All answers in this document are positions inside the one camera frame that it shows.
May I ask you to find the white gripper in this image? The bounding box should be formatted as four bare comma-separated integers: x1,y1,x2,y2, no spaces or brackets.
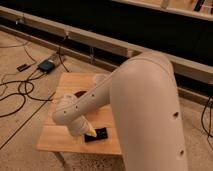
68,116,97,137

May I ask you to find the black eraser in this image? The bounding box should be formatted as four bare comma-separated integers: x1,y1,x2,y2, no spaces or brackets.
84,128,108,143

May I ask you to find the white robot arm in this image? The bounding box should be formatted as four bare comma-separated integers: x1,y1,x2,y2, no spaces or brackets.
53,51,188,171

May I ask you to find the wooden table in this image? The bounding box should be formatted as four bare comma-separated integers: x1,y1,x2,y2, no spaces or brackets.
37,73,121,155

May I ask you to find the purple bowl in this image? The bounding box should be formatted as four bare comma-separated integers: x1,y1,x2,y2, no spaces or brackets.
75,91,86,98

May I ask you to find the white paper cup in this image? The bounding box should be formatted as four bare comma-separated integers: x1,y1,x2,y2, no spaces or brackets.
93,74,107,84

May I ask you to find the black power adapter box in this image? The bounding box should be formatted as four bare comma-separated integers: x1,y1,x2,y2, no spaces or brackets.
38,60,55,73

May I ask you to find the small black device on floor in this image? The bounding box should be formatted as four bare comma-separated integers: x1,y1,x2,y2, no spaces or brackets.
17,64,30,72

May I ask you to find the black floor cable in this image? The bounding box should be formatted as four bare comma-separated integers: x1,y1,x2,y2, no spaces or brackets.
0,43,68,118

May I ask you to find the long wooden rail beam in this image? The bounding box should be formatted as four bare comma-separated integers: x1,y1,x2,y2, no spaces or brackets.
0,6,213,85

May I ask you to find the black cable at right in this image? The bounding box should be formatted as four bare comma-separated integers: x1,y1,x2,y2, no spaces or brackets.
200,96,213,151

